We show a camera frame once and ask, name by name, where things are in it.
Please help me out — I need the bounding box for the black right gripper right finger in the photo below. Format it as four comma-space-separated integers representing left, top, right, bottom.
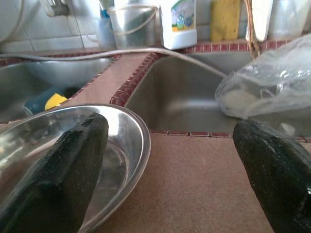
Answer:
233, 118, 311, 233

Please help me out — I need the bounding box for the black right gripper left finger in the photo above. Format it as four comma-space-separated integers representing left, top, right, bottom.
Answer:
0, 112, 109, 233

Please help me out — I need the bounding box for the stainless steel bowl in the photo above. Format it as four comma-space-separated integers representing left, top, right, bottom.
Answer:
0, 103, 152, 233

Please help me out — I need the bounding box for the yellow bowl with grey base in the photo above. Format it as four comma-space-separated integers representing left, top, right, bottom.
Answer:
44, 92, 69, 111

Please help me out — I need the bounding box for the clear plastic bag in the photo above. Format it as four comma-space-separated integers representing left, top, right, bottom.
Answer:
214, 33, 311, 119

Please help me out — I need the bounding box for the steel sink basin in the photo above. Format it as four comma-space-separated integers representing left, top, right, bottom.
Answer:
125, 52, 311, 136
0, 57, 117, 123

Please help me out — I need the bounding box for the clear toothbrush cup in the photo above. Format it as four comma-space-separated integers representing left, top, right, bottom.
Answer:
96, 8, 117, 50

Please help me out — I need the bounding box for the mustard yellow sponge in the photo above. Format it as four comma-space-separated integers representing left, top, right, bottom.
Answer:
210, 0, 242, 42

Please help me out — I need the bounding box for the clear small plastic bucket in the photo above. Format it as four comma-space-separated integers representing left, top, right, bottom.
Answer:
106, 3, 160, 49

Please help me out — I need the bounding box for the white bottle yellow cap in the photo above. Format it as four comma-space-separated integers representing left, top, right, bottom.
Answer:
159, 0, 198, 51

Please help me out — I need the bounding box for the blue white toothbrush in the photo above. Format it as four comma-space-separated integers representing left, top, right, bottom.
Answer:
98, 0, 110, 19

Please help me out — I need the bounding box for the brown cord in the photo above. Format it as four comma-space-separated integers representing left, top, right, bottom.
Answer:
242, 0, 259, 60

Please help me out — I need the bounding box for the grey water hose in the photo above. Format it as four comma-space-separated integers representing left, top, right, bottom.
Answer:
0, 47, 229, 78

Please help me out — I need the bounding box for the white purifier hose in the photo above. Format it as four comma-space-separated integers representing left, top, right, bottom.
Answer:
0, 0, 26, 43

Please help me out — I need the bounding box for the chrome wall tap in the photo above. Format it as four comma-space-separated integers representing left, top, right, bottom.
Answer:
40, 0, 70, 17

